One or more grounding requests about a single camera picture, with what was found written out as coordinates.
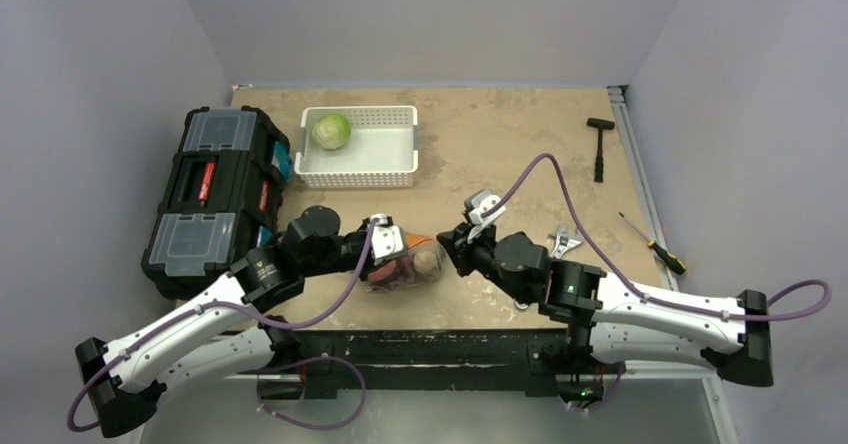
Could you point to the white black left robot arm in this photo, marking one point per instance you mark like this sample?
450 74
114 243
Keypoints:
225 328

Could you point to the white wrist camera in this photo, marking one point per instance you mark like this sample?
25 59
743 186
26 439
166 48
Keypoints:
388 240
481 211

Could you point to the white plastic basket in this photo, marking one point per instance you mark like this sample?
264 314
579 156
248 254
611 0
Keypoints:
381 152

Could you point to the red adjustable wrench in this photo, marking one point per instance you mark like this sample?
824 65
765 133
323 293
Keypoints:
563 242

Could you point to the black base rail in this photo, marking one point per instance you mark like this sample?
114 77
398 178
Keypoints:
536 362

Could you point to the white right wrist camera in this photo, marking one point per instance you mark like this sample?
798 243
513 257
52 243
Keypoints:
481 211

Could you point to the pink peach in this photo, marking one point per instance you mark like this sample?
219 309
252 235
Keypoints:
386 275

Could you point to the black hammer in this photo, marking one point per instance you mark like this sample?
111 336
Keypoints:
601 125

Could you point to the beige garlic bulb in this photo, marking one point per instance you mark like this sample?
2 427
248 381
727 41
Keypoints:
427 263

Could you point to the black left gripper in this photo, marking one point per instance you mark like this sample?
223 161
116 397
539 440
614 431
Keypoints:
364 229

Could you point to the yellow black screwdriver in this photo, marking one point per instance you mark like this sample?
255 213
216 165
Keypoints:
670 260

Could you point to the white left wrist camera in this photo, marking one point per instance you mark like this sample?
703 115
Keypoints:
388 240

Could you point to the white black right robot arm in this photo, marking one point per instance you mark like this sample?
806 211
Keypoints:
609 322

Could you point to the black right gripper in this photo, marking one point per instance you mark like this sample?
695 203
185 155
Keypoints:
465 245

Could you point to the green cabbage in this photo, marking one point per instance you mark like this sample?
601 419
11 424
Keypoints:
332 132

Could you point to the clear zip top bag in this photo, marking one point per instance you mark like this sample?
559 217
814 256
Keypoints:
411 278

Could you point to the black toolbox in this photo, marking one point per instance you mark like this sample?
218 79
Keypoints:
221 199

